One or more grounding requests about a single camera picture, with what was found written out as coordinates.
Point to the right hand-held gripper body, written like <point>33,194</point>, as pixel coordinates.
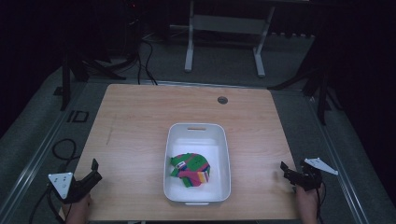
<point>308,179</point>

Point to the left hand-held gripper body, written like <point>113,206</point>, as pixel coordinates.
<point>62,183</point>

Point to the white plastic bin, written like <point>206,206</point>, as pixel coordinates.
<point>199,140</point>

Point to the green pink striped socks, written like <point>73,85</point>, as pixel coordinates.
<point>191,168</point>

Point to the person's right hand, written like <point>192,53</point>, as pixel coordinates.
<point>306,202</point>

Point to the person's left hand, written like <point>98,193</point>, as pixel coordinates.
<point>77,210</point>

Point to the black tripod stand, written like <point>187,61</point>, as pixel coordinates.
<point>67,77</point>
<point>322,93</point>

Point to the grey round table grommet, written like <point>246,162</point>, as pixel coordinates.
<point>222,100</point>

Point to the aluminium floor rail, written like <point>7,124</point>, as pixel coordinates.
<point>339,165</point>
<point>37,158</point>

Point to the white metal desk frame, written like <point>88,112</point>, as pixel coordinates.
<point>227,24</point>

